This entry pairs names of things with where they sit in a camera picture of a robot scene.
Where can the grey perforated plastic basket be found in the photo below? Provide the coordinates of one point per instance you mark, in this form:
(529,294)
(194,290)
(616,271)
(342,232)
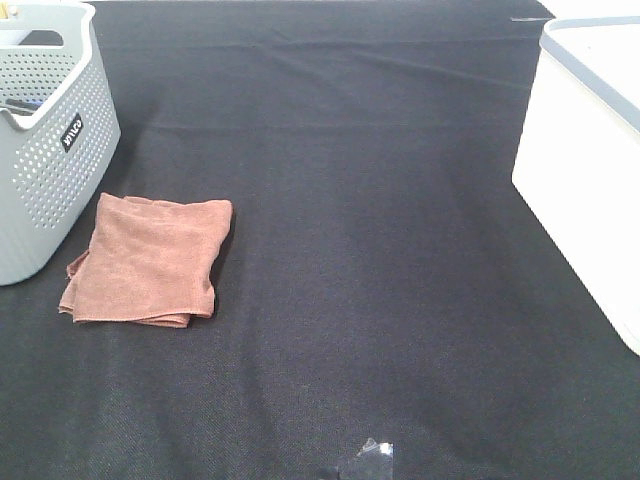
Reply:
(53,160)

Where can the dark item inside basket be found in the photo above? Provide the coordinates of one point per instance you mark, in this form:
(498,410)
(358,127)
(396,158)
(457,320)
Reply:
(20,107)

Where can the black table cloth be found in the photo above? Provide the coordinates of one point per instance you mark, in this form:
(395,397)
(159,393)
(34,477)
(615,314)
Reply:
(383,279)

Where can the pink towel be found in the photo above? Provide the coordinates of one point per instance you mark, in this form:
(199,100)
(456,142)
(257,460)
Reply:
(147,262)

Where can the white storage box grey rim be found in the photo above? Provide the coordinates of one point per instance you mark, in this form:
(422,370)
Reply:
(577,163)

